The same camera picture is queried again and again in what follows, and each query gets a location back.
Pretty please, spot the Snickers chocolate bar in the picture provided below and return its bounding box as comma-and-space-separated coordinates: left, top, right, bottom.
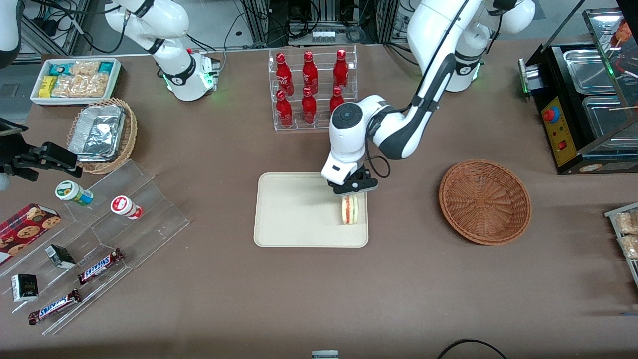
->
78, 248, 124, 285
28, 289, 82, 326

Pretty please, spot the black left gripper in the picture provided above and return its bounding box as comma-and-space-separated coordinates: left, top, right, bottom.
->
327, 169, 379, 201

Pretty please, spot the triangular sandwich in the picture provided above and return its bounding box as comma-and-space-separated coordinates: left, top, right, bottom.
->
341, 195, 360, 225

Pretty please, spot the yellow snack pack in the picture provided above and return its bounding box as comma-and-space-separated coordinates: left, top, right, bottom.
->
38, 76, 58, 99

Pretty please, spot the white plastic snack bin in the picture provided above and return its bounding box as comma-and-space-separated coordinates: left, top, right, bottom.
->
30, 57, 122, 107

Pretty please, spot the green label yoghurt cup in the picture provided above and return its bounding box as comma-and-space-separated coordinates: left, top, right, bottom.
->
55, 180, 94, 207

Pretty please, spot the light wicker basket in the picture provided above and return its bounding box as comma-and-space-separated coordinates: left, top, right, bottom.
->
67, 97, 139, 175

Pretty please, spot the clear acrylic bottle rack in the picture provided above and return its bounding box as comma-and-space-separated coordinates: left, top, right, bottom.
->
268, 44, 359, 132

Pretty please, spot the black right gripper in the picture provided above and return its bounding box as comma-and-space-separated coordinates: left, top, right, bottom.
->
0, 142, 83, 182

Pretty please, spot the black cable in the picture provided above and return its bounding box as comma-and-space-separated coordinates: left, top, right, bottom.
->
437, 339, 508, 359

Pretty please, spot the small black white box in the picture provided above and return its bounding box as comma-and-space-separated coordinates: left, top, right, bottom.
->
45, 244, 76, 270
11, 273, 39, 303

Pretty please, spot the aluminium foil tray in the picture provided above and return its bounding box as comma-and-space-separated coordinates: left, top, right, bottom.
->
68, 104, 127, 163

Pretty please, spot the black hot food display case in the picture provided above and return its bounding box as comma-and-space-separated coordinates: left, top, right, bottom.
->
517, 0, 638, 175

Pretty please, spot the clear acrylic stepped stand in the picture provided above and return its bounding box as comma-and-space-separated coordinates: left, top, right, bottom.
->
0, 159, 190, 336

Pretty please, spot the red cola bottle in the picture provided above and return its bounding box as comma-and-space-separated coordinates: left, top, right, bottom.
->
275, 90, 294, 128
301, 87, 318, 125
302, 51, 319, 93
333, 49, 349, 91
275, 53, 294, 96
329, 86, 346, 114

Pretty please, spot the clear fried snack pack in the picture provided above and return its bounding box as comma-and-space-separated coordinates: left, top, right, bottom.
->
618, 234, 638, 260
614, 211, 638, 235

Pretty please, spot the red label yoghurt cup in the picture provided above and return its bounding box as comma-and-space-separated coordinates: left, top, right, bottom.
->
110, 195, 144, 221

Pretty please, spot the red cookie box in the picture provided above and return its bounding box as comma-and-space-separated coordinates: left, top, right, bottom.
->
0, 203, 62, 266

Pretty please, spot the cream plastic tray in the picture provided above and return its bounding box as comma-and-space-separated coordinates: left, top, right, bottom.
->
253, 172, 369, 248

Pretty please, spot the metal tray with snacks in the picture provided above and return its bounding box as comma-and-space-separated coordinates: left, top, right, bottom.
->
604, 202, 638, 289

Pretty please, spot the aluminium frame rack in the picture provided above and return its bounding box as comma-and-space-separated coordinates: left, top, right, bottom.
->
238, 0, 400, 46

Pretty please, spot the clear cracker pack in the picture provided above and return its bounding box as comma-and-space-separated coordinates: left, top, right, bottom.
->
75, 73, 110, 98
70, 60, 101, 77
51, 75, 81, 98

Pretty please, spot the round brown wicker basket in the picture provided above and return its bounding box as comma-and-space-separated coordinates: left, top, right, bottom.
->
439, 159, 532, 246

